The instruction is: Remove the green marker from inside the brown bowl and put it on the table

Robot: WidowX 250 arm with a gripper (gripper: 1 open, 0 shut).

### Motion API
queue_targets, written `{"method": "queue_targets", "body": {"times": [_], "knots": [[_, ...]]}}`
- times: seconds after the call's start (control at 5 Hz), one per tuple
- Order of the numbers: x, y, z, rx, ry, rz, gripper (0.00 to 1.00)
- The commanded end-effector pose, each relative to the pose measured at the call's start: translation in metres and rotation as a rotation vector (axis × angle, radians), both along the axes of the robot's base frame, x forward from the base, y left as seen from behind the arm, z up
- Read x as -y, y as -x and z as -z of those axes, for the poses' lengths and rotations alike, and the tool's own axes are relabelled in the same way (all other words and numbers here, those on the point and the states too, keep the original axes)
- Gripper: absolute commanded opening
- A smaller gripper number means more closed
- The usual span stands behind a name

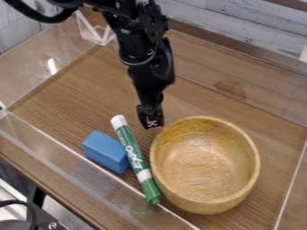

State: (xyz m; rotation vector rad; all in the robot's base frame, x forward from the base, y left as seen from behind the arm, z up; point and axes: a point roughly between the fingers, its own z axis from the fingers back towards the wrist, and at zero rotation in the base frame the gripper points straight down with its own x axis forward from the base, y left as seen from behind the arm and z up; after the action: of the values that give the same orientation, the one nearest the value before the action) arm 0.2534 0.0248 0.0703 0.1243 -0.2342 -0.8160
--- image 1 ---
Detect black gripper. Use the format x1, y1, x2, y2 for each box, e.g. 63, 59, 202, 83
128, 38, 175, 129

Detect green and white marker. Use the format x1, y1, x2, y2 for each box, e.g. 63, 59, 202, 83
111, 115, 162, 205

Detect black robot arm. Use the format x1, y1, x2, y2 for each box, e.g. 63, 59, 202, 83
48, 0, 175, 129

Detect brown wooden bowl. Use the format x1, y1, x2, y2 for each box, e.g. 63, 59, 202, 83
149, 116, 260, 215

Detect blue rectangular block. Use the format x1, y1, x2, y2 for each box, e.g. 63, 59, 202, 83
81, 129, 129, 174

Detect clear acrylic tray wall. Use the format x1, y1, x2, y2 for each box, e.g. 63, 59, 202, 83
0, 20, 307, 230

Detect clear acrylic corner bracket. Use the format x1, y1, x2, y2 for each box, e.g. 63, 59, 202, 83
76, 11, 117, 47

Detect black cable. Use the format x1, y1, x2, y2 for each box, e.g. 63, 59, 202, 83
1, 0, 81, 24

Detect black table leg frame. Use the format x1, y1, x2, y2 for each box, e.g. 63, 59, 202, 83
27, 186, 68, 230

